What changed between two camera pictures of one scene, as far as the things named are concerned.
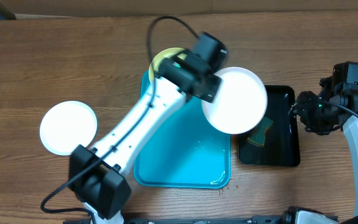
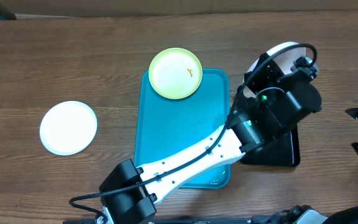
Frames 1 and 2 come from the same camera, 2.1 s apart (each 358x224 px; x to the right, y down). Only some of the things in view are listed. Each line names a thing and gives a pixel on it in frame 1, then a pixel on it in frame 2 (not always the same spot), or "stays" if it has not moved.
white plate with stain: x=240 y=102 to x=284 y=59
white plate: x=66 y=125 stays
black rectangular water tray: x=281 y=144 stays
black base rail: x=254 y=219 stays
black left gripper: x=211 y=96 to x=270 y=75
